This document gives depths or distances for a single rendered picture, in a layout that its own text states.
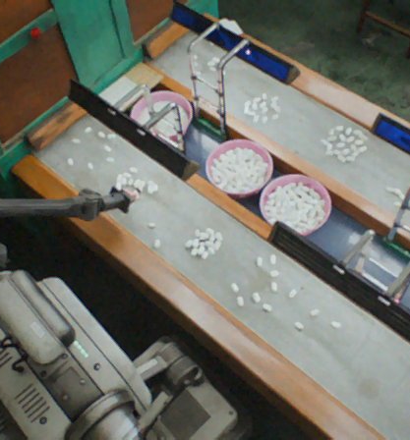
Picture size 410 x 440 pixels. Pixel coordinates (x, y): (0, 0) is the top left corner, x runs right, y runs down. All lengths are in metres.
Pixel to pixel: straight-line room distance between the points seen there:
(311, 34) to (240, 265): 2.24
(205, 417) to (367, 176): 1.11
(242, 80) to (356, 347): 1.29
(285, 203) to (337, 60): 1.78
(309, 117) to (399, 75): 1.40
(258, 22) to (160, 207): 2.13
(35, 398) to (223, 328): 0.87
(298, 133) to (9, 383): 1.60
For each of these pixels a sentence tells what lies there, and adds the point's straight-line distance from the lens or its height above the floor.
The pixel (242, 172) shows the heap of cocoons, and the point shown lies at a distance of 2.30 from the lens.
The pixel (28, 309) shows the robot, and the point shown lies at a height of 1.64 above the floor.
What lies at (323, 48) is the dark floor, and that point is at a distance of 3.90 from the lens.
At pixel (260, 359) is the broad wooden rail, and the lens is 1.92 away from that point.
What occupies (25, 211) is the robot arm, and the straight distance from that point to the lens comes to 1.94.
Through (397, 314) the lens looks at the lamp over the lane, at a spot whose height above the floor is 1.10.
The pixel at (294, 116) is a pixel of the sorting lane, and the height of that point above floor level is 0.74.
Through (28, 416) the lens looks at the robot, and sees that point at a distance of 1.26.
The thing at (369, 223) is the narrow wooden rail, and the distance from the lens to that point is 2.24.
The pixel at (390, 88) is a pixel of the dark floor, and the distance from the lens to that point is 3.71.
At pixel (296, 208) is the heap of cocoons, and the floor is 0.72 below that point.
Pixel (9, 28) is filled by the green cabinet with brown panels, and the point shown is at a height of 1.30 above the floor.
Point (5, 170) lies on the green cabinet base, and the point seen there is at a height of 0.76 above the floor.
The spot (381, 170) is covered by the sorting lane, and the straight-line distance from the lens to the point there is 2.36.
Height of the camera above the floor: 2.60
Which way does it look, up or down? 59 degrees down
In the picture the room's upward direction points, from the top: 8 degrees counter-clockwise
